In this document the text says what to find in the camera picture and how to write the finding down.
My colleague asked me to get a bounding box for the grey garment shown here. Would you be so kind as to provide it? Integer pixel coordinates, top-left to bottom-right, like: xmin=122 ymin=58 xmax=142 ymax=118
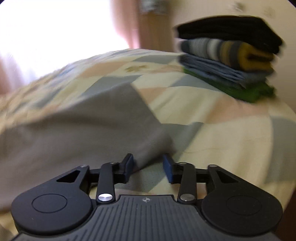
xmin=1 ymin=83 xmax=175 ymax=211

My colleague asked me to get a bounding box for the checkered patchwork quilt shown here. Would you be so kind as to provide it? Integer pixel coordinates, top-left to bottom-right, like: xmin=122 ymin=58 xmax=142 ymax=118
xmin=1 ymin=50 xmax=295 ymax=240

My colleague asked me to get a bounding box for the blue folded garment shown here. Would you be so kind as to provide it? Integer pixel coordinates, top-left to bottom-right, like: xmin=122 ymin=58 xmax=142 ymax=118
xmin=178 ymin=54 xmax=273 ymax=88

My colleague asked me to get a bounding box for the green folded garment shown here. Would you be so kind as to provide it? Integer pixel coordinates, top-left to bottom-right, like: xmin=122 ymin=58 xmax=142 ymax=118
xmin=183 ymin=68 xmax=275 ymax=103

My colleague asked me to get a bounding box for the striped folded garment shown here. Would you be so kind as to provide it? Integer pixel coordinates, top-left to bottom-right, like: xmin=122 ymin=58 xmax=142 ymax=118
xmin=180 ymin=38 xmax=274 ymax=72

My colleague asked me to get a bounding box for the pink curtain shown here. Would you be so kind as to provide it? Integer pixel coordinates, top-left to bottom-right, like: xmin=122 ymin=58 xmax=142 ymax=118
xmin=0 ymin=0 xmax=176 ymax=93

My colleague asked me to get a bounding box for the hanging patterned cloth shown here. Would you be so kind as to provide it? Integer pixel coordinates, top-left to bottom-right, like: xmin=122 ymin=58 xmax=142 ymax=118
xmin=140 ymin=0 xmax=168 ymax=15

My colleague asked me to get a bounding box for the black folded garment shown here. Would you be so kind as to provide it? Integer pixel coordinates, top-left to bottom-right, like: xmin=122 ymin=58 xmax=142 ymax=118
xmin=175 ymin=15 xmax=283 ymax=54

